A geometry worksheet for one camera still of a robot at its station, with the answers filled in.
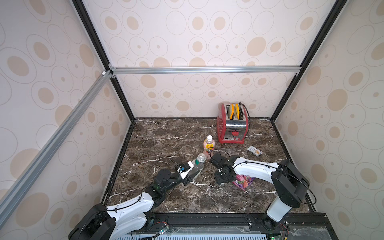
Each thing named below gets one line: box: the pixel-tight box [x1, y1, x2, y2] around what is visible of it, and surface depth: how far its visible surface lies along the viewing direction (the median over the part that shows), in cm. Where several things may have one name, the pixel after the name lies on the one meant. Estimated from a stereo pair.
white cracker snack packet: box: [247, 145, 263, 157], surface depth 102 cm
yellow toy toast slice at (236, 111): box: [234, 103, 240, 120], surface depth 99 cm
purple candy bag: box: [232, 174, 255, 191], surface depth 87 cm
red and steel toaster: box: [217, 102, 249, 144], surface depth 99 cm
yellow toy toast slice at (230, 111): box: [226, 104, 235, 120], surface depth 100 cm
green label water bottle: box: [187, 153, 207, 180], surface depth 72 cm
